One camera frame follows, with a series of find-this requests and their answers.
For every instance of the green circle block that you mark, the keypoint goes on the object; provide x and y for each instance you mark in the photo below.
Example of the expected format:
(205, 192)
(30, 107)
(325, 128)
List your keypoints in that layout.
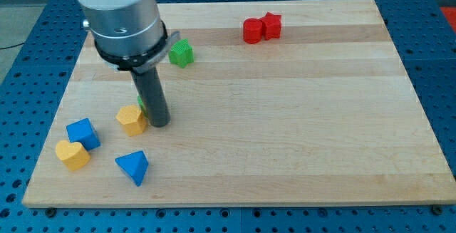
(141, 105)

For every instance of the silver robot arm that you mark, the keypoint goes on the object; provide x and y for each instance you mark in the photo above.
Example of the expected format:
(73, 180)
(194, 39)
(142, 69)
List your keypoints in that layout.
(128, 34)

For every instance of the green star block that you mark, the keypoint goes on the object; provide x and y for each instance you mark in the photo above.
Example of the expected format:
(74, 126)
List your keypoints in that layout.
(181, 54)

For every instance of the red star block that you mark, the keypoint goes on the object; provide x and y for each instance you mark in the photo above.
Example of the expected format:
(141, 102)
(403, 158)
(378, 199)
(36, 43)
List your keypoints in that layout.
(271, 26)

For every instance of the wooden board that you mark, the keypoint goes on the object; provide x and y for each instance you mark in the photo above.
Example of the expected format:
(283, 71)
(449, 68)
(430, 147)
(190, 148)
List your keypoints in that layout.
(325, 115)

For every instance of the red cylinder block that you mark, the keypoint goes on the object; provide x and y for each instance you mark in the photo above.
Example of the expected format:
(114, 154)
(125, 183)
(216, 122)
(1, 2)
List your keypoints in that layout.
(252, 30)

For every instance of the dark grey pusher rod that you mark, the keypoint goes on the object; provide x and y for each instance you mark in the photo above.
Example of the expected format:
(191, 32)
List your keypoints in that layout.
(152, 96)

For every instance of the yellow hexagon block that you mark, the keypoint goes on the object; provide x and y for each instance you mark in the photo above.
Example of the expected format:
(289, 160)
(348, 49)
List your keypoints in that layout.
(132, 120)

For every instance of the blue triangle block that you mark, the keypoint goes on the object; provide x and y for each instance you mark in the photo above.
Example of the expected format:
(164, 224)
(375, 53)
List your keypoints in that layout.
(134, 165)

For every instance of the blue cube block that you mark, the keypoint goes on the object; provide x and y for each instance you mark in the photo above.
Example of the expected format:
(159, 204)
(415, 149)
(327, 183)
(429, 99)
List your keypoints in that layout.
(83, 132)

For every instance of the yellow heart block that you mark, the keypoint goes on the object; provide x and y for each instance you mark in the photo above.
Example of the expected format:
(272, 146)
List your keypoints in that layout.
(73, 155)

